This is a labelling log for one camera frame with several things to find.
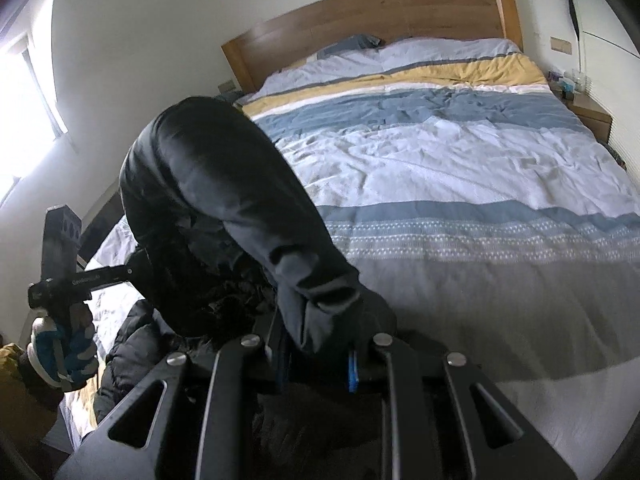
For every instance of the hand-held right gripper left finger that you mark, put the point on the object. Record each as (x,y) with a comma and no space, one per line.
(235,410)

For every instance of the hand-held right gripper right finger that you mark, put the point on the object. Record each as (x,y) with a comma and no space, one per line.
(425,410)

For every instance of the black puffer coat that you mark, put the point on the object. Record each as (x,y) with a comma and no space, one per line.
(210,200)

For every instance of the person's left forearm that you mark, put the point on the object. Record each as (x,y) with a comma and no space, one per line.
(37,390)

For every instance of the dark clothes pile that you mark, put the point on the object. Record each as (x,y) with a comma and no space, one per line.
(229,97)

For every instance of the person's left hand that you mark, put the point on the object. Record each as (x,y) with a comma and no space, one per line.
(75,350)

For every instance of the mustard cloth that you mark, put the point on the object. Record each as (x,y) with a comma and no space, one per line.
(11,362)

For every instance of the window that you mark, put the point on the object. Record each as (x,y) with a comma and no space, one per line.
(25,110)

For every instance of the striped duvet bed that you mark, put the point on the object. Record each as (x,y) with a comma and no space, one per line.
(450,200)

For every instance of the wooden nightstand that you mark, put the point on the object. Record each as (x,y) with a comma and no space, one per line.
(592,112)

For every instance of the teal box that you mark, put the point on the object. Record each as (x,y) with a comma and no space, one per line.
(567,91)

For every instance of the white pillow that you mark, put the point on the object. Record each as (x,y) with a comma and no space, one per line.
(415,55)

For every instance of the grey-blue pillow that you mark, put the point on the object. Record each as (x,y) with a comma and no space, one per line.
(350,45)

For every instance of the clear glass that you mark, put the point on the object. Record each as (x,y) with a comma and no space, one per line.
(579,81)

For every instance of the wooden headboard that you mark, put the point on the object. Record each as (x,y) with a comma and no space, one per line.
(360,20)

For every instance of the white wardrobe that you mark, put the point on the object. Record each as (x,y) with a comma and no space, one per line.
(615,60)

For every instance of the beige wall switch plate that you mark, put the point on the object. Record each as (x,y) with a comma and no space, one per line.
(560,44)
(227,85)

